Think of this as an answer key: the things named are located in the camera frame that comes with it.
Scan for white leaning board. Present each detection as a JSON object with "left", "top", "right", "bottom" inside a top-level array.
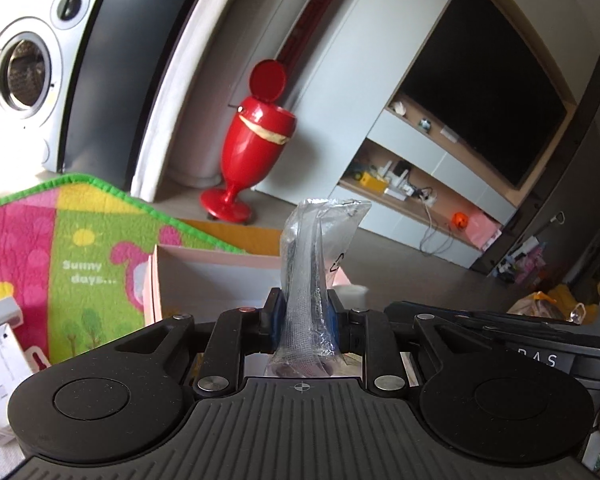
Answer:
[{"left": 129, "top": 0, "right": 263, "bottom": 202}]

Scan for pink paper bag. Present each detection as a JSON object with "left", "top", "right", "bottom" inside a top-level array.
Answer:
[{"left": 467, "top": 209, "right": 504, "bottom": 254}]

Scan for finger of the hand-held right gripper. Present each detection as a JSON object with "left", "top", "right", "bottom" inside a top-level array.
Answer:
[{"left": 384, "top": 301, "right": 578, "bottom": 347}]

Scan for black television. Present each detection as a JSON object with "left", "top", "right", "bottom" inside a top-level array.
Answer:
[{"left": 397, "top": 0, "right": 569, "bottom": 192}]

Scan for clear plastic bag black items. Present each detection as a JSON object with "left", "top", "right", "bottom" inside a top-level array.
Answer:
[{"left": 265, "top": 197, "right": 374, "bottom": 379}]

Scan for red hanging scroll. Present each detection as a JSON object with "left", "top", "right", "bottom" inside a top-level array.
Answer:
[{"left": 279, "top": 0, "right": 342, "bottom": 62}]

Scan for colourful cartoon play mat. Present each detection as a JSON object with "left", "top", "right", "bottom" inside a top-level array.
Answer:
[{"left": 0, "top": 172, "right": 249, "bottom": 367}]

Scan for pink cardboard box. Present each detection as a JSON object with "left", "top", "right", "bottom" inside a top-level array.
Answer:
[{"left": 147, "top": 242, "right": 372, "bottom": 343}]

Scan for white cardboard box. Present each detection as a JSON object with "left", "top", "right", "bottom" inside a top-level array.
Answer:
[{"left": 0, "top": 322, "right": 51, "bottom": 428}]

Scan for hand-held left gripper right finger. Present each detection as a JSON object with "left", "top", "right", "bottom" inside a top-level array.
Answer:
[{"left": 325, "top": 289, "right": 485, "bottom": 396}]

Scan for red pedestal trash bin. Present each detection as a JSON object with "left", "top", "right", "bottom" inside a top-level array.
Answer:
[{"left": 200, "top": 58, "right": 297, "bottom": 224}]

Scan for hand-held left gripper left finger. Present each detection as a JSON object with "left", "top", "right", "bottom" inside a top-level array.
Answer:
[{"left": 113, "top": 287, "right": 287, "bottom": 398}]

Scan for white cable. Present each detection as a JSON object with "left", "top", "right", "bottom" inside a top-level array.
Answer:
[{"left": 419, "top": 194, "right": 457, "bottom": 254}]

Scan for silver washing machine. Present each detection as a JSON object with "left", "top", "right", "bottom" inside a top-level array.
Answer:
[{"left": 0, "top": 0, "right": 105, "bottom": 174}]

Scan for white tv cabinet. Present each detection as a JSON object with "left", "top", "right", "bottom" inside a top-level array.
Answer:
[{"left": 252, "top": 0, "right": 600, "bottom": 272}]

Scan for yellow box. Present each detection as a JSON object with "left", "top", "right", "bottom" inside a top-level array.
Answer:
[{"left": 360, "top": 172, "right": 387, "bottom": 194}]

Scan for yellow plastic bag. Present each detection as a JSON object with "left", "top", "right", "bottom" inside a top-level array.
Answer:
[{"left": 509, "top": 284, "right": 589, "bottom": 324}]

